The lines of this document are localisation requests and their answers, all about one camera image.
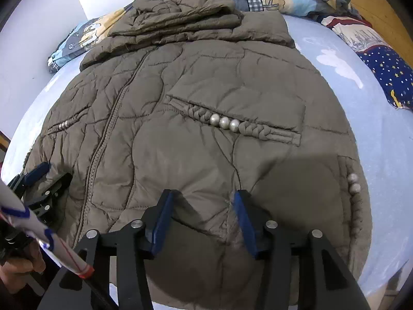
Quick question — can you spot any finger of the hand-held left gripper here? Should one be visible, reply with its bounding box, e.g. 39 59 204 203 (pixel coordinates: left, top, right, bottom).
6 162 52 194
24 173 73 223

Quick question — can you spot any olive quilted puffer jacket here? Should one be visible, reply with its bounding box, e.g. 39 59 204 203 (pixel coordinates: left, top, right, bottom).
22 0 371 306

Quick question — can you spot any patchwork cartoon blanket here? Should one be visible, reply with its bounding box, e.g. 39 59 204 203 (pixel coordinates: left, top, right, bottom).
48 0 362 73

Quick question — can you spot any person's left hand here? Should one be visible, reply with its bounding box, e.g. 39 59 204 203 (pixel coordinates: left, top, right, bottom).
0 241 47 298

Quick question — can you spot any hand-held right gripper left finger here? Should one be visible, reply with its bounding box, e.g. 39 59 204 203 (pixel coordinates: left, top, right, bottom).
37 189 194 310

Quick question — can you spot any wooden headboard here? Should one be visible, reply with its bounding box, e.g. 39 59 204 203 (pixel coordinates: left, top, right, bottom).
339 0 413 59

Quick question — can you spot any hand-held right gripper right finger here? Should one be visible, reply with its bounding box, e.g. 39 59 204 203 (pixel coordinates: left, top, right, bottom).
233 190 371 310

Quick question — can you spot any navy star-print pillow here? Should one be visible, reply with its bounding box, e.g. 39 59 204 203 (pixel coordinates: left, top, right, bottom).
318 14 413 110

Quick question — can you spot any white wrapped cable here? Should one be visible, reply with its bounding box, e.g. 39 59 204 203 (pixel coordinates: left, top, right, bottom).
0 181 117 310

